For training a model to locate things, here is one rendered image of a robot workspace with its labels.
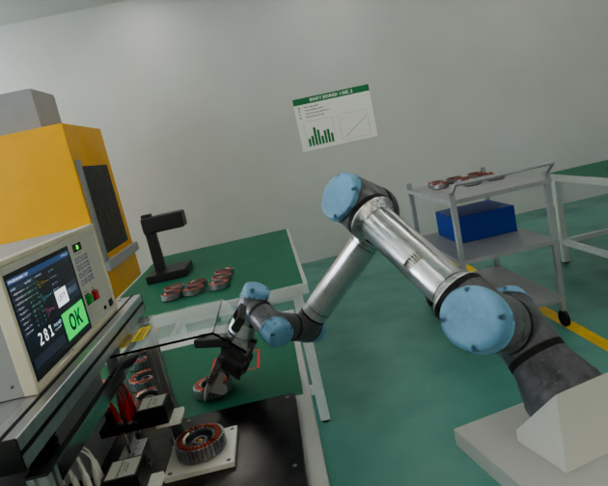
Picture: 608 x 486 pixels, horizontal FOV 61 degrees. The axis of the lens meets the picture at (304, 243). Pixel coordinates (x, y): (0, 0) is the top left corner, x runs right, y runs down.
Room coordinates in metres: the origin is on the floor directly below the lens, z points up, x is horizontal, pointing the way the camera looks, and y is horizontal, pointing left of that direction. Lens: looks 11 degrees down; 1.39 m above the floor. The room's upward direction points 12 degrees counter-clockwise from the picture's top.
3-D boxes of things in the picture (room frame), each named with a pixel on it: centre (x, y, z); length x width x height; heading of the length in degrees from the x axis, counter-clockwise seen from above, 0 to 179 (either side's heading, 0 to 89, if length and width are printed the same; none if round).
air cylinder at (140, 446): (1.06, 0.46, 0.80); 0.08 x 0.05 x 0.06; 2
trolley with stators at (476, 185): (3.33, -1.14, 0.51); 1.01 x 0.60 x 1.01; 2
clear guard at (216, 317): (1.12, 0.33, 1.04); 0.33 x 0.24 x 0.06; 92
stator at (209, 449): (1.07, 0.32, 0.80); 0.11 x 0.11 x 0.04
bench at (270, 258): (3.31, 0.61, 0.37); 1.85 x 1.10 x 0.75; 2
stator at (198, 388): (1.42, 0.35, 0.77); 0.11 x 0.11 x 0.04
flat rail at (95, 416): (0.94, 0.41, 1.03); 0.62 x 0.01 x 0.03; 2
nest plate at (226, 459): (1.07, 0.32, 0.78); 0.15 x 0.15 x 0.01; 2
